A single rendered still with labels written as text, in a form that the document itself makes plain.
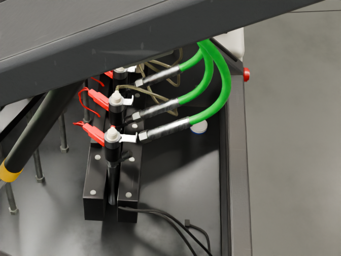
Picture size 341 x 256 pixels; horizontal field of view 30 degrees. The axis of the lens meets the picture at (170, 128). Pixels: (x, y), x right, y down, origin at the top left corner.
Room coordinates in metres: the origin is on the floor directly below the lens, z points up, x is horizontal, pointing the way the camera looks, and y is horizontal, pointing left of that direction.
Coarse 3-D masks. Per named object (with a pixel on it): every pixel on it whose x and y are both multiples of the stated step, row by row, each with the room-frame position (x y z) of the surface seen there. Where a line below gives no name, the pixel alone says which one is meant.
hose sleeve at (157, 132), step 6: (180, 120) 0.65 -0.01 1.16; (186, 120) 0.65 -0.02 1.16; (162, 126) 0.65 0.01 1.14; (168, 126) 0.65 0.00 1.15; (174, 126) 0.64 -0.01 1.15; (180, 126) 0.64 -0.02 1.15; (186, 126) 0.64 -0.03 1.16; (150, 132) 0.65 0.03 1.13; (156, 132) 0.64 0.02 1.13; (162, 132) 0.64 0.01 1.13; (168, 132) 0.64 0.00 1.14; (174, 132) 0.64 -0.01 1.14; (150, 138) 0.64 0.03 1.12; (156, 138) 0.64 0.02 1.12
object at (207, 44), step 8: (208, 40) 0.65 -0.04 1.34; (208, 48) 0.64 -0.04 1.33; (216, 48) 0.65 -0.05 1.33; (216, 56) 0.65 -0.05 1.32; (216, 64) 0.65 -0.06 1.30; (224, 64) 0.65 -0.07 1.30; (224, 72) 0.65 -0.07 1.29; (224, 80) 0.65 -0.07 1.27; (224, 88) 0.65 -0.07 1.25; (224, 96) 0.65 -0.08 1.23; (216, 104) 0.65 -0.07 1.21; (200, 112) 0.65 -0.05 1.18; (208, 112) 0.65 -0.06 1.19; (216, 112) 0.65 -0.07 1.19; (192, 120) 0.65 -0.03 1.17; (200, 120) 0.64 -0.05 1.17
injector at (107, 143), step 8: (104, 136) 0.65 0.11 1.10; (120, 136) 0.65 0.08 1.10; (112, 144) 0.63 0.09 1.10; (120, 144) 0.65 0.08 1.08; (112, 152) 0.63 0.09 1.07; (120, 152) 0.65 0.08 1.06; (128, 152) 0.65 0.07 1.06; (112, 160) 0.63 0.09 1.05; (120, 160) 0.64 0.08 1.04; (112, 168) 0.64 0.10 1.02; (112, 176) 0.64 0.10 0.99; (112, 184) 0.64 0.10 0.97; (112, 192) 0.64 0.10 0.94; (112, 200) 0.64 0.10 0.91
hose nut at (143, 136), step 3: (141, 132) 0.65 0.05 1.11; (144, 132) 0.65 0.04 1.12; (141, 135) 0.65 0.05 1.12; (144, 135) 0.64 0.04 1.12; (147, 135) 0.64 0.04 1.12; (141, 138) 0.64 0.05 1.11; (144, 138) 0.64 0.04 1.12; (147, 138) 0.64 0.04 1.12; (141, 141) 0.64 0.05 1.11; (144, 141) 0.64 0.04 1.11; (147, 141) 0.64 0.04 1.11; (150, 141) 0.64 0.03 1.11
